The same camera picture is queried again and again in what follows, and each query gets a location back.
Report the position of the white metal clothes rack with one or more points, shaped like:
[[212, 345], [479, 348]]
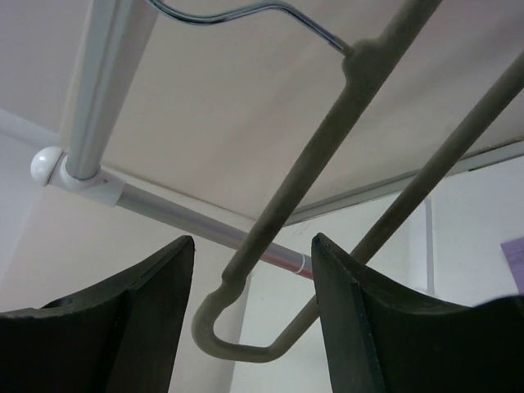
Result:
[[118, 32]]

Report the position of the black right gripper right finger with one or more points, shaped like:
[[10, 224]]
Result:
[[381, 336]]

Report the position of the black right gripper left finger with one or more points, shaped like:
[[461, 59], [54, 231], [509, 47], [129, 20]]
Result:
[[118, 335]]

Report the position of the purple t-shirt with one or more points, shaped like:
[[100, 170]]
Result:
[[514, 254]]

